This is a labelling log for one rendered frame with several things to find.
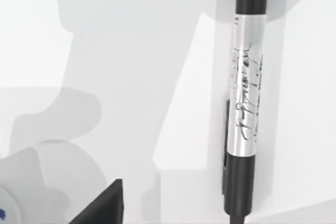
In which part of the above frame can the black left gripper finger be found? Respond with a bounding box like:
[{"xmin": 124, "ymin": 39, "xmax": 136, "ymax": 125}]
[{"xmin": 68, "ymin": 178, "xmax": 123, "ymax": 224}]

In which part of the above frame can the white bottle with blue print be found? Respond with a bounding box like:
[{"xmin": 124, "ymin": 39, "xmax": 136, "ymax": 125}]
[{"xmin": 0, "ymin": 147, "xmax": 50, "ymax": 224}]

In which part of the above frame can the black and silver marker pen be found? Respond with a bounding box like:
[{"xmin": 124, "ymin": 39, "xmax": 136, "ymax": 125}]
[{"xmin": 222, "ymin": 0, "xmax": 269, "ymax": 224}]

